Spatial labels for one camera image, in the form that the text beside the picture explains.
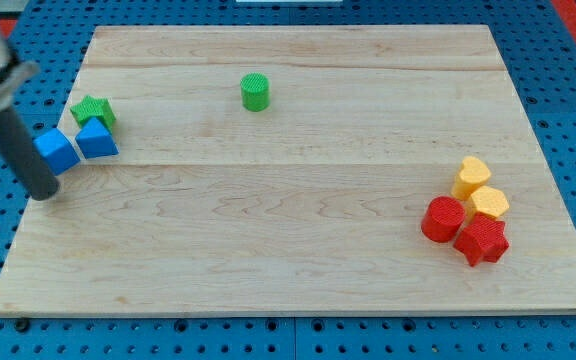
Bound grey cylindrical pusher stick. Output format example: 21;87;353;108
0;107;59;201

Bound green star block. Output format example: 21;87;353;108
69;95;116;132

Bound green cylinder block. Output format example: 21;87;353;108
240;73;270;112

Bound wooden board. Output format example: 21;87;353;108
0;25;576;318

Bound yellow hexagon block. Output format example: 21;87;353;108
466;186;510;219

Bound red cylinder block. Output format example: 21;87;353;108
420;196;466;243

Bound red star block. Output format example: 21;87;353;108
453;213;510;267

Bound blue cube block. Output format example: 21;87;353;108
33;129;80;176

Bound blue triangle block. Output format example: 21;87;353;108
75;117;119;159

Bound yellow heart block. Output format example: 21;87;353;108
451;156;492;200

